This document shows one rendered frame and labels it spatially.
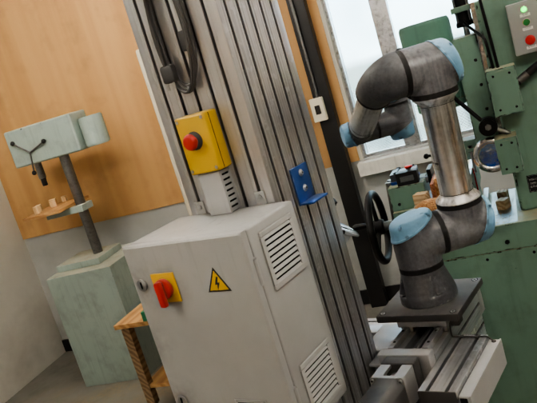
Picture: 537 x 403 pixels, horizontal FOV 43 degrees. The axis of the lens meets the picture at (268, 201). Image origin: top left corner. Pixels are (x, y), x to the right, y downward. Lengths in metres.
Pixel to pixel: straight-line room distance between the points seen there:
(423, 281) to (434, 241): 0.10
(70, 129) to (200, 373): 2.65
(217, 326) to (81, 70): 3.17
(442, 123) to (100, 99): 2.98
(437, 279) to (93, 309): 2.67
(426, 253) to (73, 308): 2.78
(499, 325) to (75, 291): 2.50
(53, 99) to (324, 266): 3.17
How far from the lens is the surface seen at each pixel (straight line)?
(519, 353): 2.57
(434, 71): 1.71
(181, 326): 1.53
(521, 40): 2.33
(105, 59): 4.36
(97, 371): 4.31
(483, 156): 2.42
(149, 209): 4.42
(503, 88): 2.32
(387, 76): 1.68
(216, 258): 1.38
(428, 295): 1.80
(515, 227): 2.39
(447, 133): 1.75
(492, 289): 2.47
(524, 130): 2.42
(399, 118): 2.08
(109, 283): 4.01
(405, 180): 2.54
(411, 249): 1.78
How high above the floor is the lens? 1.52
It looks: 11 degrees down
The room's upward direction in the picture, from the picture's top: 17 degrees counter-clockwise
